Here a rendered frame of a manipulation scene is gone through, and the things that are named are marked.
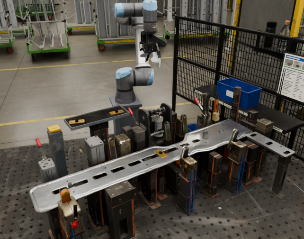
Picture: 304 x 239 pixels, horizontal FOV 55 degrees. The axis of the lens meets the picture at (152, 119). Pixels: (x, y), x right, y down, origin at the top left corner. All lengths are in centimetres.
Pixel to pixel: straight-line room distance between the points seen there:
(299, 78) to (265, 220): 95
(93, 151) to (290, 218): 115
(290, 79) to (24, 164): 195
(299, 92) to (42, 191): 169
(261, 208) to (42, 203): 120
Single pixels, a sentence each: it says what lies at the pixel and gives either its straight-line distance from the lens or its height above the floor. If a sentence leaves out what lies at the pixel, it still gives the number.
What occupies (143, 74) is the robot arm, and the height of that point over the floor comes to 130.
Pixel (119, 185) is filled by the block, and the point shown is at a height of 103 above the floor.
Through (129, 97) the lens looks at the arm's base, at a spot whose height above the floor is 114.
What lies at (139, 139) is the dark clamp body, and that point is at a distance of 175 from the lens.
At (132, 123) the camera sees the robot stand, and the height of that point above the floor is 95.
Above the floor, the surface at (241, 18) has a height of 136.
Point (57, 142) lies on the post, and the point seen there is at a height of 108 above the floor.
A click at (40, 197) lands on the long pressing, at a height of 100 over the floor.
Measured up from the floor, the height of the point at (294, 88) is 122.
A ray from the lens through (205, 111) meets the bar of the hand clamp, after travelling 197.
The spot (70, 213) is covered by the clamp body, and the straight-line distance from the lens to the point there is 127.
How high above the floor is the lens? 193
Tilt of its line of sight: 27 degrees down
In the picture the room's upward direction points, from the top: straight up
